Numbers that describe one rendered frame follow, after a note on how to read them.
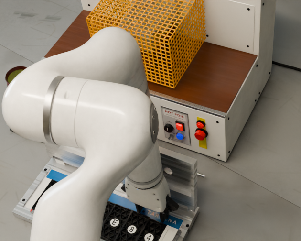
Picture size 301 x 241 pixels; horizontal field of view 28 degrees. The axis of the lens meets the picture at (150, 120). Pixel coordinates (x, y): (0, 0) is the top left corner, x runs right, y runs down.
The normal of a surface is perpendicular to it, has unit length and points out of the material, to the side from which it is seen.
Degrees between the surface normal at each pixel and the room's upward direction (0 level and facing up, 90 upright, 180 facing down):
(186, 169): 83
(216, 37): 90
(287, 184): 0
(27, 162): 0
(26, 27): 0
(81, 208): 57
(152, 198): 89
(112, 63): 72
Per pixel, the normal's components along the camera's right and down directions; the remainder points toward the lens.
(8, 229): -0.11, -0.63
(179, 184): -0.47, 0.64
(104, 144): -0.42, 0.00
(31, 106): -0.22, -0.02
